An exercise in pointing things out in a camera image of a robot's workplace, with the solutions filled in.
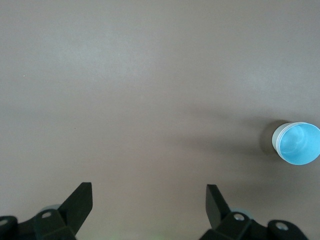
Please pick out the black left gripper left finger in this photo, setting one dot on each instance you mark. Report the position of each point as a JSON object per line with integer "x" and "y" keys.
{"x": 77, "y": 207}

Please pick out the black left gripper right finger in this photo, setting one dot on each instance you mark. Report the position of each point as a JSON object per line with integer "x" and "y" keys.
{"x": 217, "y": 212}

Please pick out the light blue plastic bowl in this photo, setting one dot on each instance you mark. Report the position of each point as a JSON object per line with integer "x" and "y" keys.
{"x": 298, "y": 145}

